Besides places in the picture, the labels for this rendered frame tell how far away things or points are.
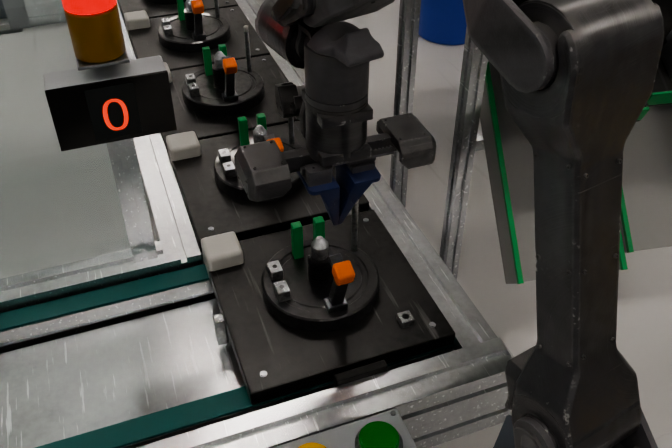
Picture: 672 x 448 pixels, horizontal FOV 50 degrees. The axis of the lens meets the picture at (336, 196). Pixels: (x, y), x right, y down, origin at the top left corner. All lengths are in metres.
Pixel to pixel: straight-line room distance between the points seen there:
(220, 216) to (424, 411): 0.38
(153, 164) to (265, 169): 0.51
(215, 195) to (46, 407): 0.35
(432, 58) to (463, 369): 0.94
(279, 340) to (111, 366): 0.21
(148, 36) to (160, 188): 0.49
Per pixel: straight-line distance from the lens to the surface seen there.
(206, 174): 1.07
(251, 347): 0.82
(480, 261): 1.10
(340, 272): 0.75
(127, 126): 0.79
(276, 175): 0.65
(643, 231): 0.98
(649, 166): 1.00
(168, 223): 1.01
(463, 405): 0.84
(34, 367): 0.94
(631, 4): 0.41
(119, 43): 0.76
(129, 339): 0.93
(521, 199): 0.89
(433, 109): 1.44
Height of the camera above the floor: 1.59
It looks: 38 degrees down
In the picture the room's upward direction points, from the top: straight up
